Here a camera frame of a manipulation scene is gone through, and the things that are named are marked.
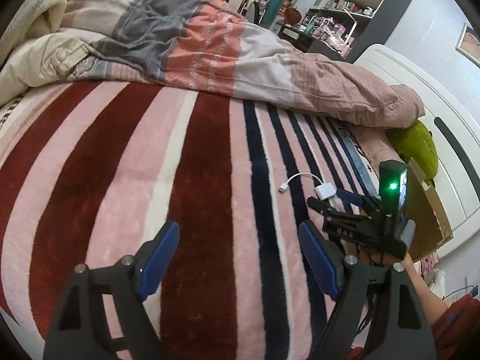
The framed wall picture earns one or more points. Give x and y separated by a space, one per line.
469 44

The white adapter with cable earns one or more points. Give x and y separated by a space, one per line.
323 191

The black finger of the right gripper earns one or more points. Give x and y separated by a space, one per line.
321 207

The cream coat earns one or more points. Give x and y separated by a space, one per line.
34 52

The dark bookshelf with items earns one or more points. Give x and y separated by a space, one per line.
343 29

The person forearm red sleeve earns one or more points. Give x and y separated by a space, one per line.
455 328

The striped fleece blanket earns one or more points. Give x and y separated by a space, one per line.
92 170

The brown cardboard box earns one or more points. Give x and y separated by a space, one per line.
424 207

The green plush toy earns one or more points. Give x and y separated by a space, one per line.
416 142

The pink striped duvet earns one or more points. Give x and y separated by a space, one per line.
205 46

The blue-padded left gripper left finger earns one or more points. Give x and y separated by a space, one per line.
100 311

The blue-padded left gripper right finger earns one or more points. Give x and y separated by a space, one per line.
399 328

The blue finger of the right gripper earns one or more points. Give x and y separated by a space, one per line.
350 198

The pink ribbed pillow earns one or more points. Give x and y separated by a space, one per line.
375 145

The black camera box green light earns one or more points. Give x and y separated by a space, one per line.
393 187

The white bed headboard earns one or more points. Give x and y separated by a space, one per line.
455 135

